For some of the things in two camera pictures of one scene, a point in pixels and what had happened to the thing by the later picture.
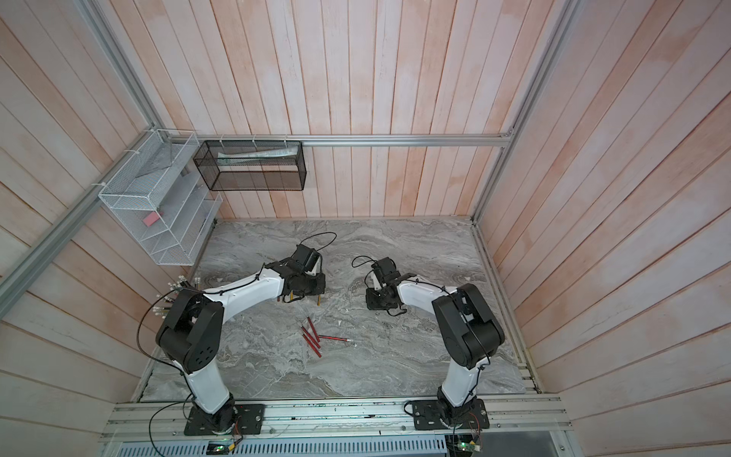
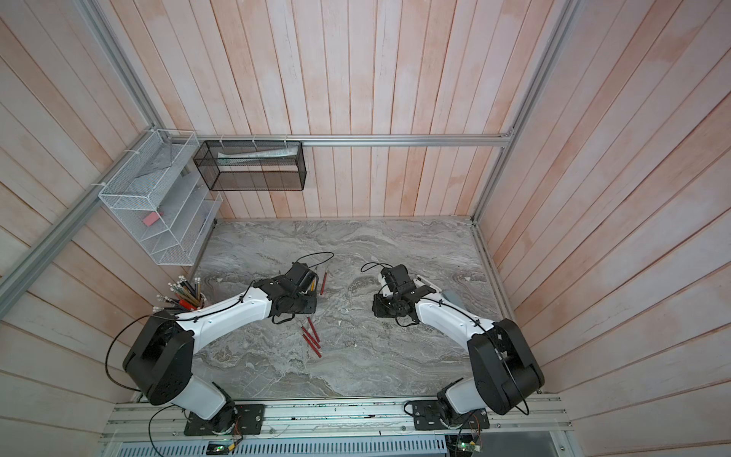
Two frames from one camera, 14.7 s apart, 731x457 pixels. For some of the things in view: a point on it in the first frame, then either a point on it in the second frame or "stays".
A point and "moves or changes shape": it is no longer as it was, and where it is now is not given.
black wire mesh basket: [252, 165] stays
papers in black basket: [225, 158] stays
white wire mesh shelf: [156, 196] stays
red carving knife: [335, 338] moves or changes shape
